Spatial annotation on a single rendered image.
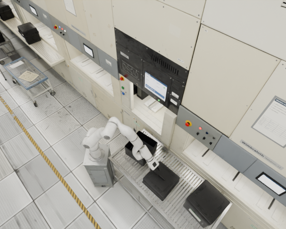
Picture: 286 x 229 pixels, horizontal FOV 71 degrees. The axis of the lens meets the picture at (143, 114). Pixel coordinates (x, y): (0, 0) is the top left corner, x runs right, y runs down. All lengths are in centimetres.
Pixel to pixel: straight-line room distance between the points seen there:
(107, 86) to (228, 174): 197
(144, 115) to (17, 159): 217
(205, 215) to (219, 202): 18
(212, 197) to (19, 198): 257
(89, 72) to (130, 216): 218
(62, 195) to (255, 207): 240
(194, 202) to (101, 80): 211
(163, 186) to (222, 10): 164
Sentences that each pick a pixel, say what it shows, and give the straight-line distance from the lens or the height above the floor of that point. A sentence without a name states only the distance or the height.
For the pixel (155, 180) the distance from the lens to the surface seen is 221.
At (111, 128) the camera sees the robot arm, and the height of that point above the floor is 146.
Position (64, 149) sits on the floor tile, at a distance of 355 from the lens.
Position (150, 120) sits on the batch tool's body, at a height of 87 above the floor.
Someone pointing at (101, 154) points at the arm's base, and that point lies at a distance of 246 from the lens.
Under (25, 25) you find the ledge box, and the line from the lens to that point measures 445.
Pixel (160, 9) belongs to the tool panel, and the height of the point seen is 229.
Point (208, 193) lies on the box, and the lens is 211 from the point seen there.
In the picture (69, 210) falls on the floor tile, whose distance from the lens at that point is 315.
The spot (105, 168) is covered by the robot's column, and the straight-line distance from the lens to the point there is 250.
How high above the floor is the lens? 293
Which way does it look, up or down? 52 degrees down
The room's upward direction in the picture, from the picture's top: 2 degrees clockwise
